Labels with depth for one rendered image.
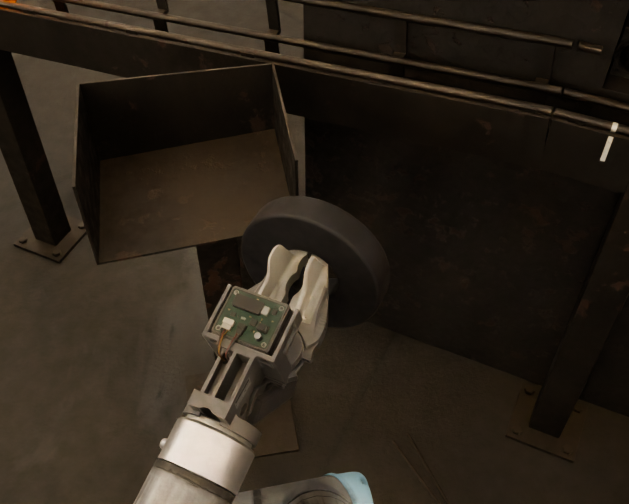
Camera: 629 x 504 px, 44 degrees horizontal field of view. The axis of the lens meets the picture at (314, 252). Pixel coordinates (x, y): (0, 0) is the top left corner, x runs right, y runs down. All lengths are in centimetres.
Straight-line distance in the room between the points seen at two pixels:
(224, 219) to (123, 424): 65
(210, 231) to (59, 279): 85
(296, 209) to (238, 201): 32
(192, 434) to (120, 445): 88
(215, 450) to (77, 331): 108
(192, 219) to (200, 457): 45
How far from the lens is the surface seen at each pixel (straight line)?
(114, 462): 153
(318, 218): 72
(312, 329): 73
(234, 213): 103
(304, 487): 75
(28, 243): 191
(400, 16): 114
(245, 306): 68
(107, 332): 170
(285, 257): 74
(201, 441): 66
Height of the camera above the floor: 133
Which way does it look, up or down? 48 degrees down
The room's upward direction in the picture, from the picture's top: straight up
